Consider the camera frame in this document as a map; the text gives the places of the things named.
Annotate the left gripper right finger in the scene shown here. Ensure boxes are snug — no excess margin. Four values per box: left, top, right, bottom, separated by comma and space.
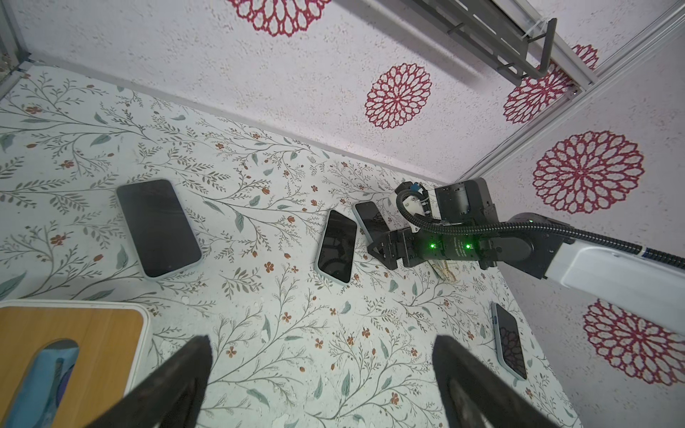
432, 335, 555, 427

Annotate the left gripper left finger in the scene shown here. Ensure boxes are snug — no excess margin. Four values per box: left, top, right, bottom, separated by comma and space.
89, 335, 213, 428

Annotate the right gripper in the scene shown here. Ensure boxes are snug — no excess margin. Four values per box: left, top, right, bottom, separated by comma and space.
367, 178, 499, 270

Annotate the black phone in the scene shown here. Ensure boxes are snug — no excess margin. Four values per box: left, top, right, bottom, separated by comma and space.
315, 210, 358, 285
491, 302, 528, 381

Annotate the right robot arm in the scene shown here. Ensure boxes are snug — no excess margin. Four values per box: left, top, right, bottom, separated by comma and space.
353, 178, 684, 333

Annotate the crumpled clear plastic bag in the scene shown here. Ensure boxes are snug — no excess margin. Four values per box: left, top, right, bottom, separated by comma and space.
428, 260, 458, 284

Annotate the white wooden-top tissue box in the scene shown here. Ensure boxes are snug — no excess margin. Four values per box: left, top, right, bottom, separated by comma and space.
1, 300, 151, 427

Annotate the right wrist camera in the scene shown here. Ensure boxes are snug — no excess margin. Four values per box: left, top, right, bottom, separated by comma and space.
392, 181, 433, 219

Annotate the grey metal wall shelf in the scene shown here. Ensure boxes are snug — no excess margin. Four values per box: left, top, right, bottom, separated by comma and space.
405, 1, 558, 87

